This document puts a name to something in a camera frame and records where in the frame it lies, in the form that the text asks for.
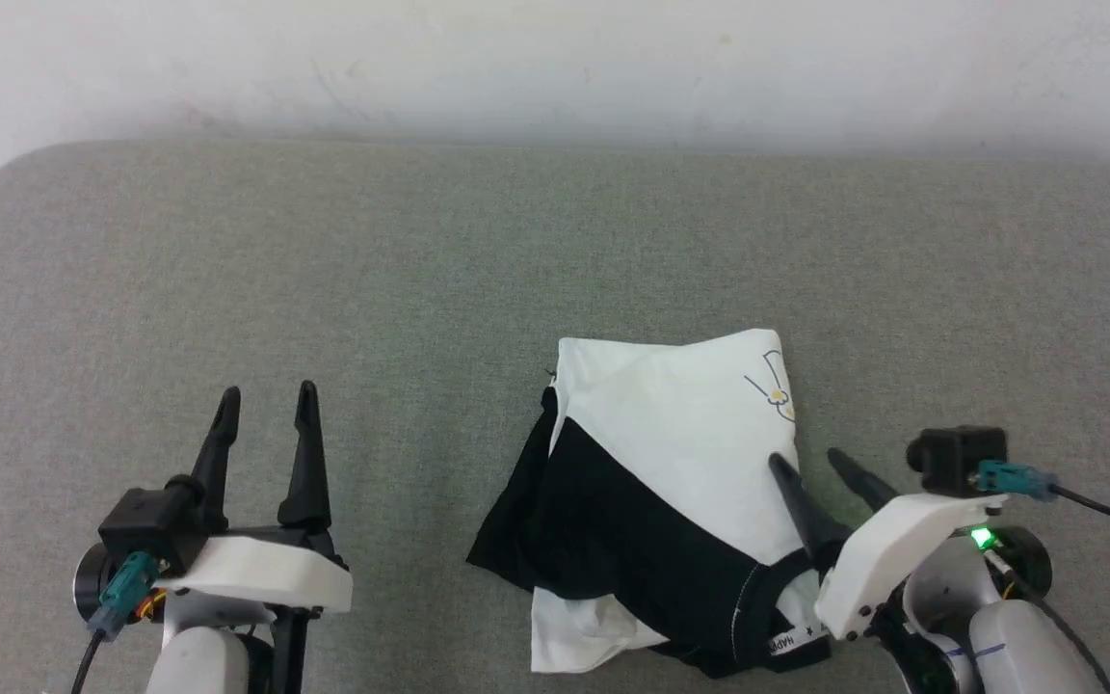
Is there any grey fabric sofa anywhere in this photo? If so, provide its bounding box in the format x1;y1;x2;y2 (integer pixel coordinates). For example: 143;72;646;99
0;138;1110;694

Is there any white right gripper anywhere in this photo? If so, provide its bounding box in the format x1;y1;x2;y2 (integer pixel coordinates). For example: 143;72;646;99
767;448;1009;642

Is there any black and white shirt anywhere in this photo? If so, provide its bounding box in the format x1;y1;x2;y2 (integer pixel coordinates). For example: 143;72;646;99
466;328;840;681

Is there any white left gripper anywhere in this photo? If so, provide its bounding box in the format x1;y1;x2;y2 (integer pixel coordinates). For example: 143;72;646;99
155;380;356;618

